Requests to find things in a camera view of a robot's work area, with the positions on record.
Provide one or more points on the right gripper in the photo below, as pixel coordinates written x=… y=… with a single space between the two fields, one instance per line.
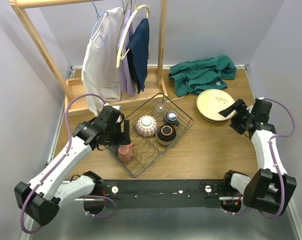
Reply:
x=238 y=106

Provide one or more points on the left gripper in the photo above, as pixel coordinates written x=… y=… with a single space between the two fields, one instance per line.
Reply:
x=124 y=133

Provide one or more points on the pink ceramic mug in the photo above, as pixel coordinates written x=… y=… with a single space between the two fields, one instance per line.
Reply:
x=125 y=153

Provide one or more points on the cream round plate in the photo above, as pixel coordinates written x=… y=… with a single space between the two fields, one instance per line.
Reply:
x=210 y=102

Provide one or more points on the dark red rimmed plate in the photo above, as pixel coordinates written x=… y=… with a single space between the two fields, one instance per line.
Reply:
x=210 y=120

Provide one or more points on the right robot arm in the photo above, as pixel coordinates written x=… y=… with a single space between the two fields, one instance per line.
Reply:
x=271 y=188

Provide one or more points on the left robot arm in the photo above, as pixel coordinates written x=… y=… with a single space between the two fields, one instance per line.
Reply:
x=42 y=197

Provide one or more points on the red white patterned bowl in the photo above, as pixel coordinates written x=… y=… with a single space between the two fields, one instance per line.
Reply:
x=146 y=126

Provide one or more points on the dark brown bowl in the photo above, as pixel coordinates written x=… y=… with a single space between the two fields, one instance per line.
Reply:
x=165 y=135

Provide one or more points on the clear glass cup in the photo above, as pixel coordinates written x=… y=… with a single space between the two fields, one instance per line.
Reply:
x=159 y=112

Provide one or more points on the dark blue teacup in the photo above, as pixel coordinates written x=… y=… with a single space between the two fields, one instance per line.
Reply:
x=171 y=118

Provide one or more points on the lavender garment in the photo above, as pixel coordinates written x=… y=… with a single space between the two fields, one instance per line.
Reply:
x=127 y=85

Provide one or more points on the green crumpled garment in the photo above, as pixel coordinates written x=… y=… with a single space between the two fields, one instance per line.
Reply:
x=200 y=75

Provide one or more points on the black base bar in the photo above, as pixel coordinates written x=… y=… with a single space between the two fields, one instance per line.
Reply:
x=138 y=194

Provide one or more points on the white tank top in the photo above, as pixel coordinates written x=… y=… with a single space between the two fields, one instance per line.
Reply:
x=99 y=73

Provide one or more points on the wooden hanger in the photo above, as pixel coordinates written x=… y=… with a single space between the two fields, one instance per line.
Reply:
x=121 y=54

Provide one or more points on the navy blue garment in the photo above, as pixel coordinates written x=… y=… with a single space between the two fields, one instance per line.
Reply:
x=138 y=54

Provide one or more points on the black wire dish rack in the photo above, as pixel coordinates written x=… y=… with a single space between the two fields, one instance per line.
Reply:
x=147 y=150

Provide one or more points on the blue wire hanger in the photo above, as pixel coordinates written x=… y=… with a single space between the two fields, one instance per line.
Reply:
x=97 y=22

